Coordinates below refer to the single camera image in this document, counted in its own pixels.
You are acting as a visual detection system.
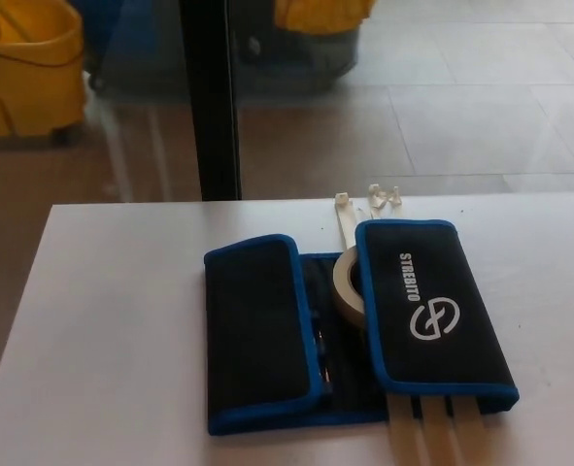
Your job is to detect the black blue-trimmed Strebito toolkit case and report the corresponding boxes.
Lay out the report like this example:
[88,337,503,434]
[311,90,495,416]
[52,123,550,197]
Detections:
[202,218,522,424]

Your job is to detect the beige masking tape roll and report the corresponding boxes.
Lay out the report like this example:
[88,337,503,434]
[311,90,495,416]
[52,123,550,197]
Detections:
[331,245,373,337]

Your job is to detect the silver screwdriver bit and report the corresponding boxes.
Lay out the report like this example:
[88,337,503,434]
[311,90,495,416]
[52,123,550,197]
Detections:
[317,330,332,390]

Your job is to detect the grey janitor cart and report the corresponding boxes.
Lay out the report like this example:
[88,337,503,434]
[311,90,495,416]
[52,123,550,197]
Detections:
[236,17,366,96]

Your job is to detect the yellow bag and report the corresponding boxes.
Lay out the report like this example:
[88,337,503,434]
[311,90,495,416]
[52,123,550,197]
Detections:
[272,0,378,31]

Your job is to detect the yellow mop bucket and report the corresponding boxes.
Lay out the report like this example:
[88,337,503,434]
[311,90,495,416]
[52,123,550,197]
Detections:
[0,0,86,143]

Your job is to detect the black vertical window post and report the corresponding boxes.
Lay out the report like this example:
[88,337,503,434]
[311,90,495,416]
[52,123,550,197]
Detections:
[179,0,245,202]

